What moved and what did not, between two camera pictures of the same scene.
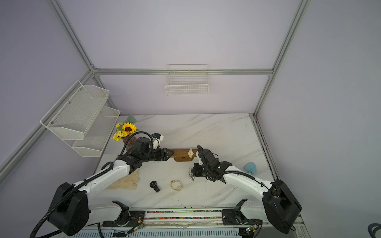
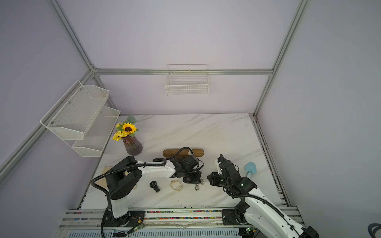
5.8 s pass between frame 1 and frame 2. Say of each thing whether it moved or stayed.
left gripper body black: moved
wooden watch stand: stayed
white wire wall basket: stayed
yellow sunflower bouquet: stayed
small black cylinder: stayed
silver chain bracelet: moved
